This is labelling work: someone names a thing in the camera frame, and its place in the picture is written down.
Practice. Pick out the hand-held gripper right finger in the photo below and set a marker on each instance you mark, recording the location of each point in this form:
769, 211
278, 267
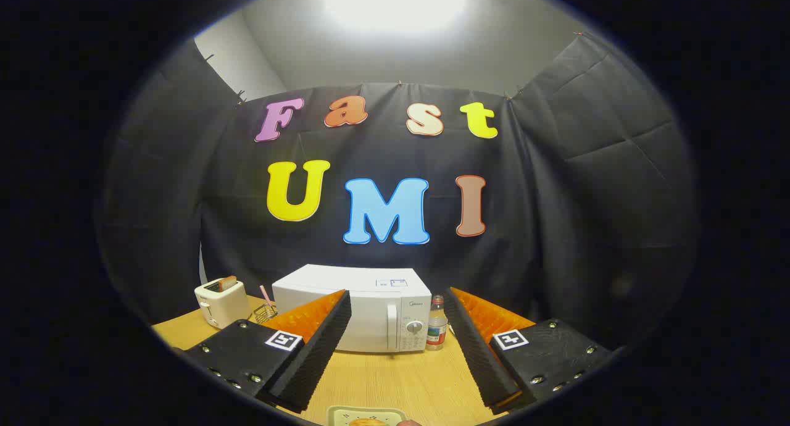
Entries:
475, 358

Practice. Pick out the black backdrop cloth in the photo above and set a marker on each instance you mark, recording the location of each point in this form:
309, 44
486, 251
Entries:
555, 197

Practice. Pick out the white microwave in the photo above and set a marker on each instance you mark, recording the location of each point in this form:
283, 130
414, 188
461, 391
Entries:
382, 302

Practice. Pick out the golden bread bun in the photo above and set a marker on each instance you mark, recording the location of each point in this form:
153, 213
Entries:
368, 422

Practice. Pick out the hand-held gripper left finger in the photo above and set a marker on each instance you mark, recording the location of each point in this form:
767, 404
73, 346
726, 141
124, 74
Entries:
315, 358

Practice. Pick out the clear water bottle red label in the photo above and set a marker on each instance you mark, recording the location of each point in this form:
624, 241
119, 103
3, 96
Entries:
437, 327

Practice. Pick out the white toaster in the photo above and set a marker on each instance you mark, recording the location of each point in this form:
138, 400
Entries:
222, 305

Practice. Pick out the toast slice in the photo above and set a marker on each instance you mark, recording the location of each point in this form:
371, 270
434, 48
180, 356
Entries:
228, 283

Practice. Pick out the cream square plate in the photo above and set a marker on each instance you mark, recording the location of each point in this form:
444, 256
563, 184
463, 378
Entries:
338, 413

